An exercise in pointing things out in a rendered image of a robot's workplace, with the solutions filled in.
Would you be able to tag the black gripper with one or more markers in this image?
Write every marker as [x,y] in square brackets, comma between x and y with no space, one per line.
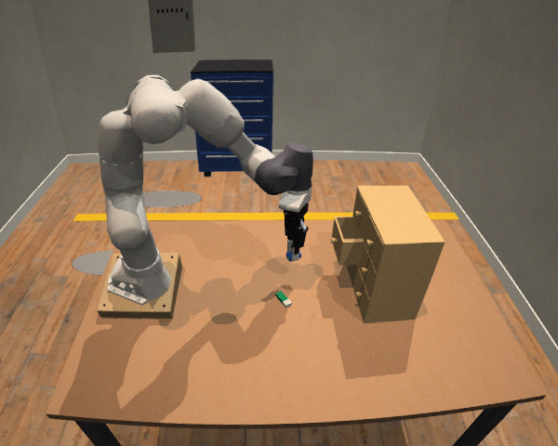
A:
[295,231]

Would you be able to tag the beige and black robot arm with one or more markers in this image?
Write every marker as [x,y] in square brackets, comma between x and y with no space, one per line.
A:
[157,114]

